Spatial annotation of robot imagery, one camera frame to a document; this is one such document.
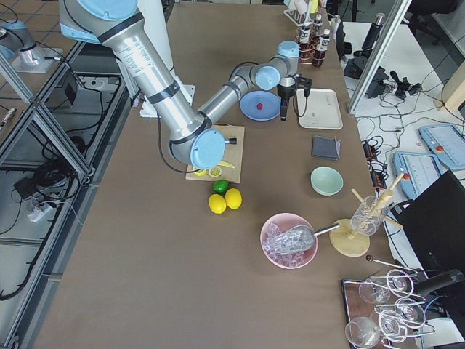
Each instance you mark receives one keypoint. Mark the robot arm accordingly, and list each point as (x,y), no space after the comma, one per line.
(136,33)

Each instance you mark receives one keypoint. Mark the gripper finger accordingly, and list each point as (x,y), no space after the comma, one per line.
(285,111)
(281,112)

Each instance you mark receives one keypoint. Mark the blue plate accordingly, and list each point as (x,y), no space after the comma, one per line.
(271,105)

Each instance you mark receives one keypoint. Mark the lemon slice on board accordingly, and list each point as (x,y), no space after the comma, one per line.
(215,172)

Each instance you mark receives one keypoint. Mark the yellow lemon upper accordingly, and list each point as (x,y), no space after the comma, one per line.
(233,198)

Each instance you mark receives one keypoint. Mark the lower right tea bottle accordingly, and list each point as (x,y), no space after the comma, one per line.
(317,27)

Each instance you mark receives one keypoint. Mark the yellow lemon lower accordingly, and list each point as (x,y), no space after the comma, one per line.
(217,203)

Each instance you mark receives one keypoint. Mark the metal ice scoop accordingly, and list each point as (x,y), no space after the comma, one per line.
(309,232)

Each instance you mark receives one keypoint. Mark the teach pendant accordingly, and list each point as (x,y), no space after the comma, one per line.
(420,171)
(446,142)

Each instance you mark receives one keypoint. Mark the grey folded cloth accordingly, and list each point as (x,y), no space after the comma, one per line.
(328,148)

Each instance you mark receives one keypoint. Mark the black monitor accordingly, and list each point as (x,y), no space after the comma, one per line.
(434,224)

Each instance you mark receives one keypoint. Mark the top tea bottle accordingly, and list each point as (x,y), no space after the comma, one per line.
(304,36)

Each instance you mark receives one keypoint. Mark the steel muddler black tip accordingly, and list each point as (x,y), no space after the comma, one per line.
(231,141)

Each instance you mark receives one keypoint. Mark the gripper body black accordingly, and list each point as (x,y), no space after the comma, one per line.
(284,93)

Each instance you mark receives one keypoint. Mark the wooden cup stand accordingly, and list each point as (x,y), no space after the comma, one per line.
(352,244)

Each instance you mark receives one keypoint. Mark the yellow plastic knife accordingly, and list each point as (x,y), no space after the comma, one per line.
(226,164)

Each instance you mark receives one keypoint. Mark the tea bottle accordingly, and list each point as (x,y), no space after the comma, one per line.
(317,27)
(304,36)
(321,48)

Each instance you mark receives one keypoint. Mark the copper wire bottle rack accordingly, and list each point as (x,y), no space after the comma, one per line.
(306,51)

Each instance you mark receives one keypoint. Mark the pink bowl with ice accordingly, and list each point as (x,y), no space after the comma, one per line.
(270,239)

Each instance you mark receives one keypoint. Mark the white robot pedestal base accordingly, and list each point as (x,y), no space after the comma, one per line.
(155,28)

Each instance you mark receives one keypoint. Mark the wooden cutting board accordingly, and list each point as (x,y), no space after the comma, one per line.
(233,154)

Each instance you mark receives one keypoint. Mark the lower left tea bottle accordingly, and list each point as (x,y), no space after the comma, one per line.
(321,48)

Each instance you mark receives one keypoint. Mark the teach pendant far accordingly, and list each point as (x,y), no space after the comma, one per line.
(446,142)

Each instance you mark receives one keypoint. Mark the wine glass rack tray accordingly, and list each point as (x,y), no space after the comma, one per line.
(384,310)

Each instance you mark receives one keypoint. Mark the coloured cup rack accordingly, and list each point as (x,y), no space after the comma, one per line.
(300,12)

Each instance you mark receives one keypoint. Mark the teach pendant near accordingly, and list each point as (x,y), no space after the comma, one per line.
(420,171)

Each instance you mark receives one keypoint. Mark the cream rabbit tray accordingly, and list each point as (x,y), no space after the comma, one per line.
(320,110)

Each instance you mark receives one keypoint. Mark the green lime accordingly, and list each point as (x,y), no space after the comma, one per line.
(220,186)

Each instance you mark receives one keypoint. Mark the lemon half on board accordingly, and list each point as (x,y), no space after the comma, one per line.
(200,172)

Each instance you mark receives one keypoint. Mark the yellow lemon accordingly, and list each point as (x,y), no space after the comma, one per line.
(233,198)
(217,203)

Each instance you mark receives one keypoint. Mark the green bowl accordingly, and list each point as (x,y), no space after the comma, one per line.
(326,181)

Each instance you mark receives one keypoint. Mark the clear glass mug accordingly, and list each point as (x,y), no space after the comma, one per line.
(366,220)

